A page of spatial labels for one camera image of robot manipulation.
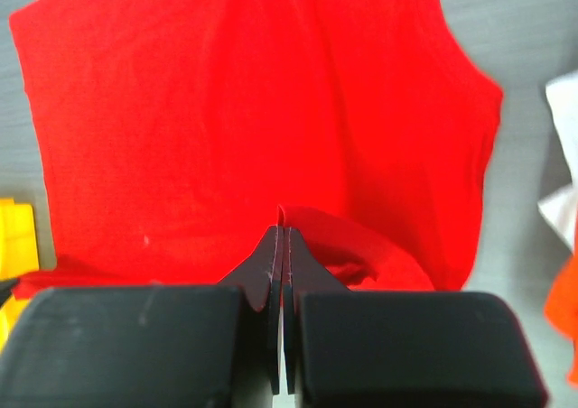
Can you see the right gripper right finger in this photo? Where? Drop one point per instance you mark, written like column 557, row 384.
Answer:
column 347, row 348

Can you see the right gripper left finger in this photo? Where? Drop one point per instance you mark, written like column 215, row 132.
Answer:
column 152, row 346

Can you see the red t shirt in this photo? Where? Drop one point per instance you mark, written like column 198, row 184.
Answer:
column 173, row 133

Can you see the yellow plastic bin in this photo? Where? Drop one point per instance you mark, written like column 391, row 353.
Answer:
column 19, row 255

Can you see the folded orange t shirt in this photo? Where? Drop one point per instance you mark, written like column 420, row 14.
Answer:
column 561, row 309

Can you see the folded white t shirt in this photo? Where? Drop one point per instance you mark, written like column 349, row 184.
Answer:
column 559, row 208

